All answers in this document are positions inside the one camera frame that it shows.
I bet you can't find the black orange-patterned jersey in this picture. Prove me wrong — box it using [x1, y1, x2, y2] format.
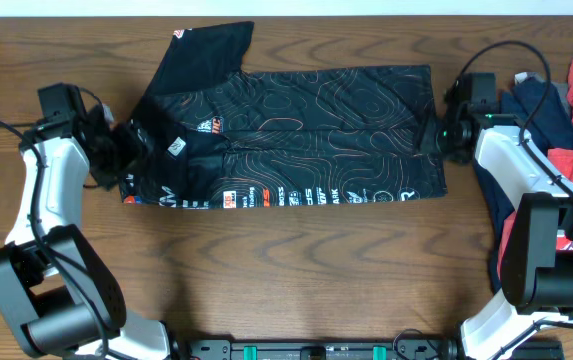
[119, 22, 447, 209]

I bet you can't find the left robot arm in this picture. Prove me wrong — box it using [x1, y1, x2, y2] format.
[0, 105, 179, 359]

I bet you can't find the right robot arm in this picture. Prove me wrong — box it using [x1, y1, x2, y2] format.
[416, 102, 573, 359]

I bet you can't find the navy blue garment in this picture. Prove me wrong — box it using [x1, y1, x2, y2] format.
[473, 77, 573, 296]

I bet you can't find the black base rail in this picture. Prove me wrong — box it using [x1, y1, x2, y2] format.
[165, 335, 565, 360]

